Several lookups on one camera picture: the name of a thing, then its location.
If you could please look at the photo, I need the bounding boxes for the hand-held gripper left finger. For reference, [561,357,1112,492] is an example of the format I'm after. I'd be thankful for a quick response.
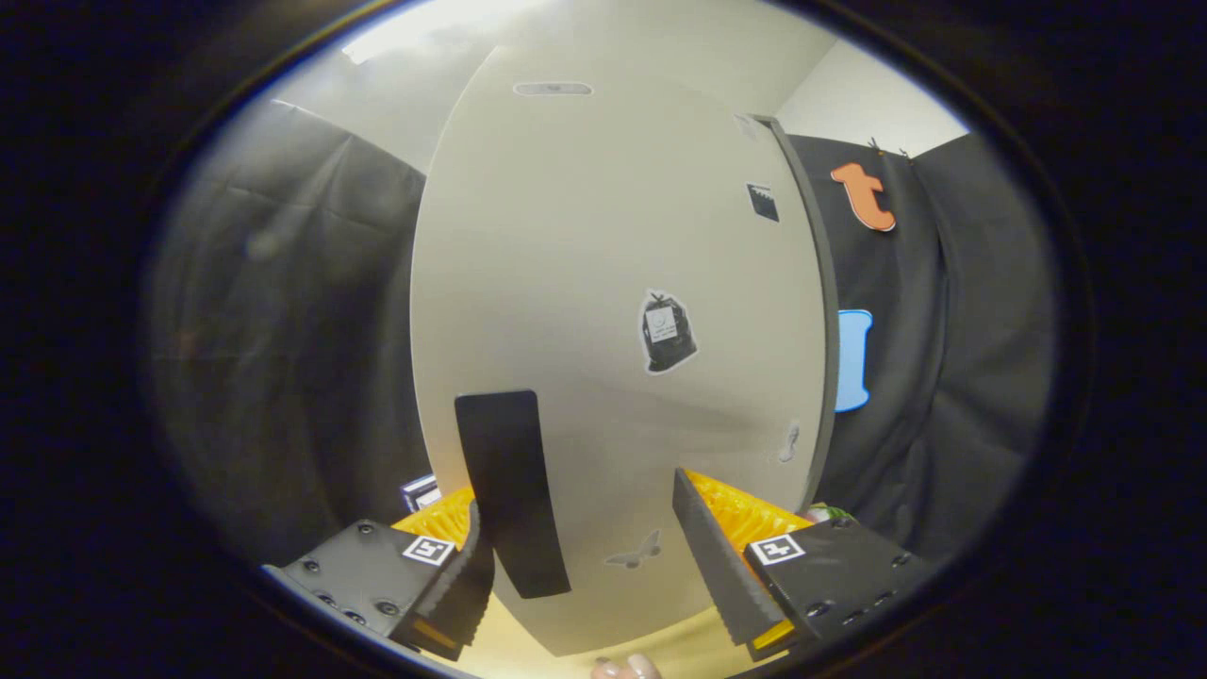
[281,486,498,663]

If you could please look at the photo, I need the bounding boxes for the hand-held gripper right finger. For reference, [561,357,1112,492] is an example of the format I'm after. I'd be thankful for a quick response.
[671,467,932,663]

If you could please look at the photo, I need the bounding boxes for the grey shoe cabinet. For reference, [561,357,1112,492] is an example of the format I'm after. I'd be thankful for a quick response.
[752,113,843,518]

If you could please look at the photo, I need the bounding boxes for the cream shoe cabinet door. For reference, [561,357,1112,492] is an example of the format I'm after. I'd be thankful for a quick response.
[410,42,831,658]

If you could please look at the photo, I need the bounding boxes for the black backdrop cloth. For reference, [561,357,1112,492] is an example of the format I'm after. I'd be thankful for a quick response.
[141,94,1062,571]

